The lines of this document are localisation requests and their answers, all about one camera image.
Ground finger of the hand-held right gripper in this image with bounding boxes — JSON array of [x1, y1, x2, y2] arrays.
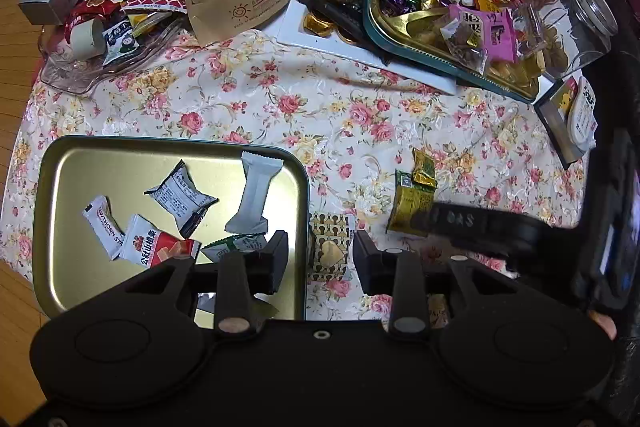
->
[[412, 201, 583, 270]]

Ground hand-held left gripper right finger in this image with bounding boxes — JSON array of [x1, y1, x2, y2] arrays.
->
[[352, 229, 521, 340]]

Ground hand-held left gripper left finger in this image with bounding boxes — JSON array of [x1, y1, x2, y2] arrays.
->
[[125, 229, 291, 340]]

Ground gold heart chocolate packet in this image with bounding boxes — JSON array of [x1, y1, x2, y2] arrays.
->
[[307, 213, 357, 284]]

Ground green white candy packet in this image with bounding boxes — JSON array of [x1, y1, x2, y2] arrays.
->
[[200, 232, 269, 266]]

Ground olive gold snack packet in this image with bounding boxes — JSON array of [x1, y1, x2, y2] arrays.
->
[[386, 169, 437, 236]]

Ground small gold foil candy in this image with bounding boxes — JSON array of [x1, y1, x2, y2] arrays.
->
[[411, 148, 438, 190]]

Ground plain white grey packet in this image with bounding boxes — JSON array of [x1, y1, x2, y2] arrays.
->
[[224, 150, 284, 234]]

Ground dark blue white candy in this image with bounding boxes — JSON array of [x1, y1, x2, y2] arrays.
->
[[144, 160, 219, 239]]

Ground red white snack packet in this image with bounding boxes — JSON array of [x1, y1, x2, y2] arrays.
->
[[119, 213, 202, 269]]

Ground white lettered candy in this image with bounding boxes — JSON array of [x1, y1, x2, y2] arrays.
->
[[82, 195, 127, 262]]

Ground gold tin tray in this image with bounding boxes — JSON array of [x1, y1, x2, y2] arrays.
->
[[32, 136, 311, 321]]

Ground clear packet of brown snacks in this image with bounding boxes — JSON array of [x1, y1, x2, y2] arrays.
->
[[439, 19, 489, 76]]

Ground person's right hand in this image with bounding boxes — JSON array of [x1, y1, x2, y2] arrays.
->
[[586, 308, 619, 342]]

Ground small dark box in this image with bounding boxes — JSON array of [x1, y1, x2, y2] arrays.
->
[[533, 77, 599, 170]]

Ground white lidded cup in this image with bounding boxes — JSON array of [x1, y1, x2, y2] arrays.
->
[[566, 76, 599, 145]]

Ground floral tablecloth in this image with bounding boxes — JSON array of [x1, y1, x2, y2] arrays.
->
[[0, 29, 601, 323]]

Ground teal gold snack tin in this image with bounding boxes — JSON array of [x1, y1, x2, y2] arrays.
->
[[362, 0, 544, 104]]

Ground pink snack packet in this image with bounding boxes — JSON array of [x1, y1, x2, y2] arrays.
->
[[447, 4, 519, 64]]

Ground clear plastic jar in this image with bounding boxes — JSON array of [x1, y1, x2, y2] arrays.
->
[[519, 0, 619, 81]]

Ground white rectangular tray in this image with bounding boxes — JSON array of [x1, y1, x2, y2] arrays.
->
[[276, 0, 512, 96]]

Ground gold foil chocolate coins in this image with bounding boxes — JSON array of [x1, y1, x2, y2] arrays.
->
[[304, 12, 337, 36]]

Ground dark chocolate bar packet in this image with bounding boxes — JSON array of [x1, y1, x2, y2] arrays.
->
[[299, 0, 368, 44]]

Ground pile of mixed snack packets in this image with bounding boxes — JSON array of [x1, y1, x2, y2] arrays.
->
[[62, 0, 190, 66]]

